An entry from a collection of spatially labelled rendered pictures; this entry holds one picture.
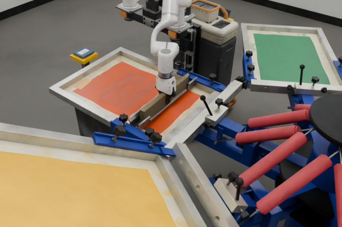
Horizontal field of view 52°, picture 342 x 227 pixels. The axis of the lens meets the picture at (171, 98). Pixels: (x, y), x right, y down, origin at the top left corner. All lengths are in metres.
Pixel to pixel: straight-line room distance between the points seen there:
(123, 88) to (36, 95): 1.85
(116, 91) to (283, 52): 1.16
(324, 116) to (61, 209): 0.95
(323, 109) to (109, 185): 0.83
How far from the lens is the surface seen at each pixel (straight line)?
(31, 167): 1.08
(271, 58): 2.40
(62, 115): 3.43
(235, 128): 1.66
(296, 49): 2.56
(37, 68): 4.18
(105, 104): 1.93
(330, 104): 1.46
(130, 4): 2.53
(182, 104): 1.91
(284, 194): 1.30
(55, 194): 1.03
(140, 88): 2.02
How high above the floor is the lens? 2.15
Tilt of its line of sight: 38 degrees down
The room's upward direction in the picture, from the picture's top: 1 degrees clockwise
